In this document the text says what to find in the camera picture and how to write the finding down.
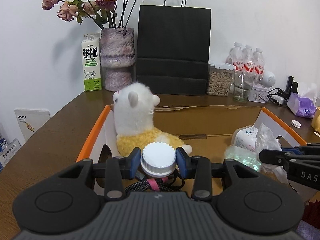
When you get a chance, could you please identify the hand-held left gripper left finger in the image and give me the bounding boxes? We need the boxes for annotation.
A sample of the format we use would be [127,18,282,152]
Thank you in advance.
[57,147,142,201]

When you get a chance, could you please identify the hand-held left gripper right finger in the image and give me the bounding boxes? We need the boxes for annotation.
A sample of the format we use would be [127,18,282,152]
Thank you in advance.
[175,147,262,201]

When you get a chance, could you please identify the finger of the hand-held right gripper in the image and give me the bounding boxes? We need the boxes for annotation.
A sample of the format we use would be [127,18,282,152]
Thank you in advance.
[280,142,320,155]
[259,149,320,167]

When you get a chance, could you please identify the white plastic packet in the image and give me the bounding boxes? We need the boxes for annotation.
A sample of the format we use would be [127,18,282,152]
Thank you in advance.
[254,123,288,183]

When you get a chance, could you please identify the black braided cable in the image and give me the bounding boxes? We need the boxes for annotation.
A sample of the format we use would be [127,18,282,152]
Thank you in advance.
[125,170,185,193]

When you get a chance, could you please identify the iridescent plastic bag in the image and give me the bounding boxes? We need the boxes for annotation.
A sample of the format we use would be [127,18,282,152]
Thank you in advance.
[224,145,263,173]

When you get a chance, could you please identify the white yellow alpaca plush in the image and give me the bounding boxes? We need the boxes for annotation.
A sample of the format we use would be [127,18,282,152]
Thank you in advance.
[112,82,193,158]

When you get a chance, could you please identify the red cardboard box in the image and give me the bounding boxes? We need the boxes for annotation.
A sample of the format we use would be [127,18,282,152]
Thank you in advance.
[76,104,315,203]

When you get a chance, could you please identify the purple linen pouch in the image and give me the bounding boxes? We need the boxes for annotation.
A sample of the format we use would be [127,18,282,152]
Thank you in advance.
[296,220,320,240]

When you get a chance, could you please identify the brown wooden desktop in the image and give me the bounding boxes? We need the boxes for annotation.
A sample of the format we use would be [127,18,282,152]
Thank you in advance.
[0,90,320,240]

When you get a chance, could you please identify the yellow mug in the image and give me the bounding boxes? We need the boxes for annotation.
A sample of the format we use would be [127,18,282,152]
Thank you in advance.
[311,106,320,137]

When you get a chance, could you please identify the red fabric rose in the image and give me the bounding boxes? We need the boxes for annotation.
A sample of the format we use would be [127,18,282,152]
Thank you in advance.
[304,200,320,224]

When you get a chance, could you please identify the purple tissue pack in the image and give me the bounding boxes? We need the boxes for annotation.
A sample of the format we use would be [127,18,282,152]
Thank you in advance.
[287,82,317,118]

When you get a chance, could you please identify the white power adapter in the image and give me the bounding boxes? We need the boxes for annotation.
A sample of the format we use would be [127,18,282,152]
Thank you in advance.
[271,94,285,105]

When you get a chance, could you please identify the white printed tin box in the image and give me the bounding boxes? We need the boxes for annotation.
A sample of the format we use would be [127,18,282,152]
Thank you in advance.
[247,82,270,103]

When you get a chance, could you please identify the black upright device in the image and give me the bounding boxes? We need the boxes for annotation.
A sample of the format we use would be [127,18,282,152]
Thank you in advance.
[286,76,298,93]

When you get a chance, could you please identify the clear drinking glass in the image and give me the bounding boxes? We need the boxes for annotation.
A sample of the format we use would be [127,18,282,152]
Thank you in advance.
[233,70,257,102]

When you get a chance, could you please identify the white round speaker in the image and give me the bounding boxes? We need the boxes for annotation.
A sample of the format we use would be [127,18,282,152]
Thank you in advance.
[260,70,276,85]

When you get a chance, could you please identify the clear seed container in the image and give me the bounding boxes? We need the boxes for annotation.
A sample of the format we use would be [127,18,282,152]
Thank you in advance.
[206,61,235,97]

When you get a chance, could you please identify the clear red-label water bottle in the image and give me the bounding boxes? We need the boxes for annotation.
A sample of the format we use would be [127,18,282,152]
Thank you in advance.
[252,47,265,75]
[226,42,244,67]
[242,44,255,73]

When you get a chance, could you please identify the purple marbled vase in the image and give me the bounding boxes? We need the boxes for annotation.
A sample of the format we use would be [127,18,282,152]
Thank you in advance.
[99,27,135,92]

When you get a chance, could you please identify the white green milk carton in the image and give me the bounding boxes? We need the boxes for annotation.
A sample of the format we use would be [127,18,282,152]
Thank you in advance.
[81,33,102,92]

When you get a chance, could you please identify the white flat board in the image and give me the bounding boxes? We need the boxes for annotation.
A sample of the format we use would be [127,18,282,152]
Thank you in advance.
[14,109,50,143]

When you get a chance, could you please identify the black paper bag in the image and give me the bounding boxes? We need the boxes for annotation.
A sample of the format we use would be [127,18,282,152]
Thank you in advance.
[136,0,212,97]

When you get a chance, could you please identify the white printed carton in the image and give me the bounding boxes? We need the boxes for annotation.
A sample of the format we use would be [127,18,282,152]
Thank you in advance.
[0,137,22,170]

